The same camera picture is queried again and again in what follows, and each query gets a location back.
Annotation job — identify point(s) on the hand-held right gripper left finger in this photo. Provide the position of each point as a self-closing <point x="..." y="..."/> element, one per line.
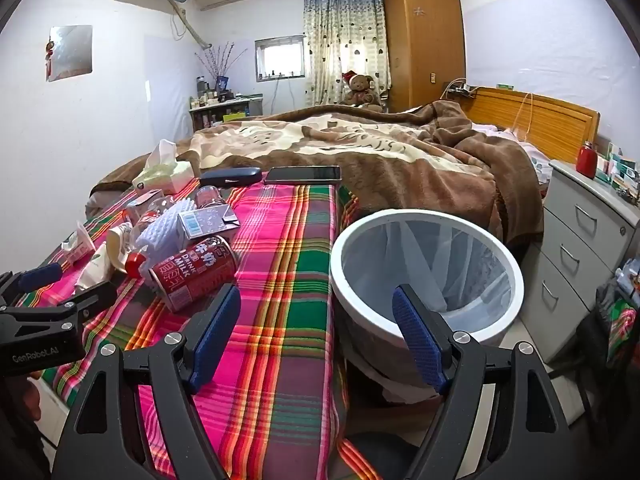
<point x="215" y="340"/>

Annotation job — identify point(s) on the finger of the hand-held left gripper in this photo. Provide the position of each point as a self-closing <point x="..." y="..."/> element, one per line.
<point x="40" y="276"/>
<point x="90" y="300"/>

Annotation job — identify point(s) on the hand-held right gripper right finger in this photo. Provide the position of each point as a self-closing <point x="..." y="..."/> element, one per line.
<point x="417" y="335"/>

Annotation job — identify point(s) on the white wrapper with green logo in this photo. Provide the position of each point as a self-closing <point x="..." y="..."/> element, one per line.
<point x="95" y="270"/>

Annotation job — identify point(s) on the red milk can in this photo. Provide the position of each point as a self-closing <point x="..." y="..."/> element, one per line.
<point x="195" y="272"/>

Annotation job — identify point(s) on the white round trash bin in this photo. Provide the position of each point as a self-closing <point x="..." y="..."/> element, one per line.
<point x="350" y="280"/>

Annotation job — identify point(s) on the purple milk drink carton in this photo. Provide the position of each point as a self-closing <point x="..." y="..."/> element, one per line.
<point x="205" y="222"/>

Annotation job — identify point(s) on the small clear glass jar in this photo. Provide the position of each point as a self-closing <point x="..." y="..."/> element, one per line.
<point x="210" y="196"/>

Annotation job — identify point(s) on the translucent white bin liner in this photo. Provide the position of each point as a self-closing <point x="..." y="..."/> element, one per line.
<point x="450" y="260"/>

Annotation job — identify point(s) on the pink green plaid sheet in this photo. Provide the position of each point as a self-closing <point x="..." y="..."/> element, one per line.
<point x="285" y="260"/>

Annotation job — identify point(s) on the white tissue pack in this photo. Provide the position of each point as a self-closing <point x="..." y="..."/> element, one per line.
<point x="170" y="175"/>

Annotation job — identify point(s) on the brown patterned blanket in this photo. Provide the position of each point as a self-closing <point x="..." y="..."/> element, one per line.
<point x="400" y="175"/>

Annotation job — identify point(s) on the dark blue glasses case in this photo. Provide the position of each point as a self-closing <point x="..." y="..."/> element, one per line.
<point x="230" y="176"/>

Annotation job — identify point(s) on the grey drawer cabinet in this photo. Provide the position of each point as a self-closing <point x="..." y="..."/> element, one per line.
<point x="575" y="260"/>

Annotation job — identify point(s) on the black chair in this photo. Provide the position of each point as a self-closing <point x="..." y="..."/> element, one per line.
<point x="590" y="375"/>

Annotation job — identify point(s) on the dark grey garment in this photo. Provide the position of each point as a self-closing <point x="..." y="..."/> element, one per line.
<point x="595" y="320"/>

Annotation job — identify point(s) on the black smartphone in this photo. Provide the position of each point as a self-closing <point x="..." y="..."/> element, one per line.
<point x="302" y="174"/>

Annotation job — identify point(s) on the plaid cloth on chair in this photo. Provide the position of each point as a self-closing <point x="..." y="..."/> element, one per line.
<point x="622" y="325"/>

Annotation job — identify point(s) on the pink bedding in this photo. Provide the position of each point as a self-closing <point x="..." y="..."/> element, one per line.
<point x="530" y="152"/>

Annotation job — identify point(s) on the grey printed plastic package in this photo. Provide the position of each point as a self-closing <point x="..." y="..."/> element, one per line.
<point x="627" y="272"/>

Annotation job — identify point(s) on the cluttered low shelf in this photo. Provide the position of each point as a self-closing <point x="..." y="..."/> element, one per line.
<point x="235" y="110"/>

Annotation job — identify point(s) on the white power strip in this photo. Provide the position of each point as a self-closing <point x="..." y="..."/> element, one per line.
<point x="462" y="88"/>

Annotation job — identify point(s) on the wooden bed headboard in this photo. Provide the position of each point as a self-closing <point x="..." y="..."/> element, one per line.
<point x="550" y="120"/>

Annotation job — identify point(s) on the brown teddy bear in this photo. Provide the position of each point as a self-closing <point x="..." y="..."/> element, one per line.
<point x="359" y="87"/>

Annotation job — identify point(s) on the blue vase with branches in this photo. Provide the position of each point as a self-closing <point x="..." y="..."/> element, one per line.
<point x="222" y="82"/>

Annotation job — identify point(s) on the pile of medicine boxes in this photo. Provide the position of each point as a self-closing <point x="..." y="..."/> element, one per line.
<point x="617" y="167"/>

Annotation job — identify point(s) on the wooden wardrobe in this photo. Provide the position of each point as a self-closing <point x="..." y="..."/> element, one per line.
<point x="425" y="50"/>

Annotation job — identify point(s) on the wrapped air conditioner pipe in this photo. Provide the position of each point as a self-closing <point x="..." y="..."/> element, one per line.
<point x="192" y="27"/>

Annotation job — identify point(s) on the patterned window curtain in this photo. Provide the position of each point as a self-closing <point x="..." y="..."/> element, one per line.
<point x="340" y="35"/>

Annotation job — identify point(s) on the silvery wall poster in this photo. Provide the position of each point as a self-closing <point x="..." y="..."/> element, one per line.
<point x="70" y="55"/>

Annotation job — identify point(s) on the small wall window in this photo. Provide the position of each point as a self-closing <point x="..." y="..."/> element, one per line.
<point x="280" y="60"/>

